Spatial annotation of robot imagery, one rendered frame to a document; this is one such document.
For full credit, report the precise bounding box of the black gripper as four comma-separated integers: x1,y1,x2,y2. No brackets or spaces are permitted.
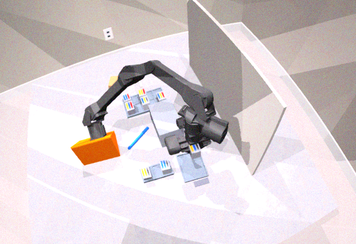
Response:
164,129,212,155

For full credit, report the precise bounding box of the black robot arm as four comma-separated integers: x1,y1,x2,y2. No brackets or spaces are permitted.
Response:
82,60,229,144

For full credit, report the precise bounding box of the white box with yellow and red stripes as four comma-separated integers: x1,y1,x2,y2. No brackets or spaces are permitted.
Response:
138,88,147,97

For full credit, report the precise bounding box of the blue thin rod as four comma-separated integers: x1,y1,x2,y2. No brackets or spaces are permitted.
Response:
128,127,149,150

